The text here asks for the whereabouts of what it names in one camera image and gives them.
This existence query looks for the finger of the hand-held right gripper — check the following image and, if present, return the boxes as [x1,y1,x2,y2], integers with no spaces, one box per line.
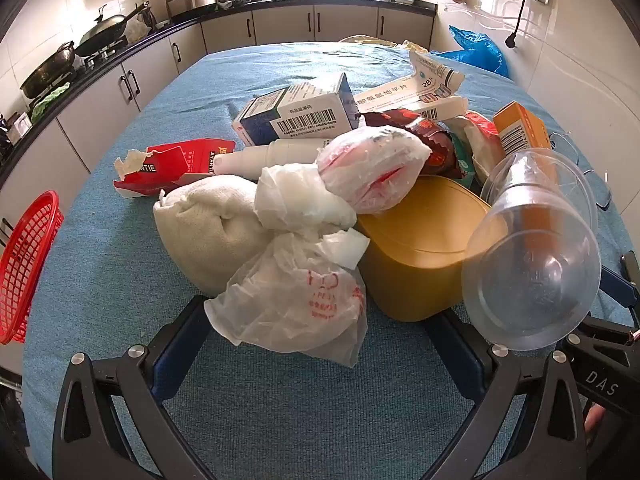
[597,253,640,312]

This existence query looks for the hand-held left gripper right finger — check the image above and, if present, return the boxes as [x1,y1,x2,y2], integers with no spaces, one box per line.
[422,307,589,480]

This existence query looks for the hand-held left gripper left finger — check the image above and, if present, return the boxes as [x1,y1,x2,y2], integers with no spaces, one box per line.
[52,294,217,480]

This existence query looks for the yellow plastic box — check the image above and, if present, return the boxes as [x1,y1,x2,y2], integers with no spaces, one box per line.
[356,175,506,322]

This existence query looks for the white red-print plastic bag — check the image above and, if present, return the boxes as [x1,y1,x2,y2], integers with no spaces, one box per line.
[204,229,372,368]

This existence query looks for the red plastic basket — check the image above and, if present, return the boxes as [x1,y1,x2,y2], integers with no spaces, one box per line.
[0,190,65,345]

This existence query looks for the cream striped red wrapper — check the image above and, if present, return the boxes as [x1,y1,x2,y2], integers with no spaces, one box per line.
[462,110,507,183]

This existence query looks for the teal tissue packet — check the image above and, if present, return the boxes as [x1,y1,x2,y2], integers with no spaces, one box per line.
[447,132,481,187]

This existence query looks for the red torn carton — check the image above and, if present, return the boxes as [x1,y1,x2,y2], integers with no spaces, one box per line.
[114,137,236,201]

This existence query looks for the person's right hand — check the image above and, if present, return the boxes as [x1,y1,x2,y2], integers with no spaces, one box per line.
[583,404,607,434]

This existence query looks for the clear plastic cup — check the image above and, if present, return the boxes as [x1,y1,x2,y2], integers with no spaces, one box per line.
[480,148,599,233]
[461,192,602,352]

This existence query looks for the cream folded towel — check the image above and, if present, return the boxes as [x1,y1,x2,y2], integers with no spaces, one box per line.
[152,175,281,296]

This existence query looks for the orange cardboard box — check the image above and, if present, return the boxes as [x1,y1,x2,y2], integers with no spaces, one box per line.
[492,101,554,171]

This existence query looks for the white crumpled plastic bag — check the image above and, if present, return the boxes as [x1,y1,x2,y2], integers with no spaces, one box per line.
[254,162,359,236]

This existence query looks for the white plastic bottle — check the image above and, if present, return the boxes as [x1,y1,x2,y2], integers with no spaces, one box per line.
[214,139,341,181]

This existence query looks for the clear red-striped plastic bag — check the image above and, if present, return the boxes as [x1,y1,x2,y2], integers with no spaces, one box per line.
[316,126,432,215]

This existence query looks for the brown snack wrapper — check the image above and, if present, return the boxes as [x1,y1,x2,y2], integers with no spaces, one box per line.
[361,109,462,179]

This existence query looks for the blue plastic bag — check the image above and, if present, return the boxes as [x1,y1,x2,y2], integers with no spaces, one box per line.
[430,25,510,78]

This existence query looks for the blue white medicine box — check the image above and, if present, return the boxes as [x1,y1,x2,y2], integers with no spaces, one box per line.
[231,72,361,148]

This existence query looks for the white torn medicine box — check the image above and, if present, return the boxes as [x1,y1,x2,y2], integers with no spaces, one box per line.
[352,49,470,122]

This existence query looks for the green cloth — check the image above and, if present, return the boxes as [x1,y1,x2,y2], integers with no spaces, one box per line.
[31,82,71,121]

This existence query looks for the black gas stove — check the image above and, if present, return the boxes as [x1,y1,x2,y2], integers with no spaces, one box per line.
[75,35,132,69]

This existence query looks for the black wok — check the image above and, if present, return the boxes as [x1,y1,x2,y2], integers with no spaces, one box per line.
[20,42,76,99]

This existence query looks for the steel wok with lid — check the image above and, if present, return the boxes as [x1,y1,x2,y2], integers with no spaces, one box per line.
[75,4,151,57]

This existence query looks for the yellow plastic bag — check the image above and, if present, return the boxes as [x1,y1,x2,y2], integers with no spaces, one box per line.
[339,34,431,54]

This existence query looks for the white kitchen base cabinets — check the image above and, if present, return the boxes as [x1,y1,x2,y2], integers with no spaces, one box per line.
[0,0,440,241]

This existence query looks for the black power cable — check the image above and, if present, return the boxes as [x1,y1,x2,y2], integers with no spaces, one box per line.
[505,0,547,51]

